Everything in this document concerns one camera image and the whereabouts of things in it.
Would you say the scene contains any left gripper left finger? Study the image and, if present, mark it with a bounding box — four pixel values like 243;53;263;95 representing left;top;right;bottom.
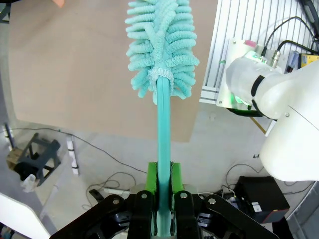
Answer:
49;161;159;239

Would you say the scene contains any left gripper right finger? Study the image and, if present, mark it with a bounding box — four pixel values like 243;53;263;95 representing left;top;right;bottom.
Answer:
170;162;279;239

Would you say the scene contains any teal chenille duster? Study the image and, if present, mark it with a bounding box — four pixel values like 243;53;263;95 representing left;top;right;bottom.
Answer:
125;0;200;237

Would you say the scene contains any short white power strip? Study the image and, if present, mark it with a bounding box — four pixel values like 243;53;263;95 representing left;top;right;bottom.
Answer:
103;188;131;197

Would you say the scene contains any black controller box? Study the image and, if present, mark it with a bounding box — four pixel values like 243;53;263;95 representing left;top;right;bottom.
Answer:
235;175;291;224

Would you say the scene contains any long white power strip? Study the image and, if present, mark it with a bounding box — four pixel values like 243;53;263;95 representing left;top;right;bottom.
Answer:
66;135;80;176

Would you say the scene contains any clear plastic bottle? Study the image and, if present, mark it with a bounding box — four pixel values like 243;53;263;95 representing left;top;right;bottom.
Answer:
21;174;37;193

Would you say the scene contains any small white table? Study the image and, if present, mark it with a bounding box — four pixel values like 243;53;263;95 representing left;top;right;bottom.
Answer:
0;193;52;239

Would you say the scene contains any brown cardboard box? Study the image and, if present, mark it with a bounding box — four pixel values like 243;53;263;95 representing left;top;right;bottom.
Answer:
6;148;23;172

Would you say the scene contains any yellow device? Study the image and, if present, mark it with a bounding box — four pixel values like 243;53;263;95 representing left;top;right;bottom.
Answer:
300;53;319;68

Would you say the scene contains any ribbed aluminium platform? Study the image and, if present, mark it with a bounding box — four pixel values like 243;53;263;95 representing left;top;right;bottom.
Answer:
199;0;319;103

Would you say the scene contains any thin black floor cable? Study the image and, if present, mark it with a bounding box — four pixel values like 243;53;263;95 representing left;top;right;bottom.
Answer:
0;127;148;174

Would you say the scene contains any black metal frame stool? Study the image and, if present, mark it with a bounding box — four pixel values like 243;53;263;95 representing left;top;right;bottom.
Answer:
13;133;62;187

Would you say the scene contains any short black base cable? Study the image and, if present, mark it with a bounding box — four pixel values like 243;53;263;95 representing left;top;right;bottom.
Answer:
275;39;319;59

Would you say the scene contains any long black base cable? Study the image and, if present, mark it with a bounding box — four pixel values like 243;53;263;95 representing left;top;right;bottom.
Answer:
261;16;319;56

